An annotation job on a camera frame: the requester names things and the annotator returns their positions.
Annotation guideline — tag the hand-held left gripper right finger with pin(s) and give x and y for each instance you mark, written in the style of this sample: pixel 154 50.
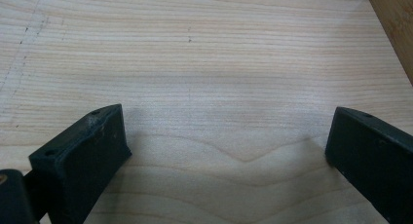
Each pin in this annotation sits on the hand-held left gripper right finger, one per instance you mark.
pixel 373 159

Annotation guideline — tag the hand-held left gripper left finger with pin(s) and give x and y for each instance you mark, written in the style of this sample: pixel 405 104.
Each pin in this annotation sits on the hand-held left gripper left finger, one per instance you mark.
pixel 81 159

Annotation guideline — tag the brown wooden board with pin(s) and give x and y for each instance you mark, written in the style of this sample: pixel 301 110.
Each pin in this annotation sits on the brown wooden board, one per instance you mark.
pixel 396 26

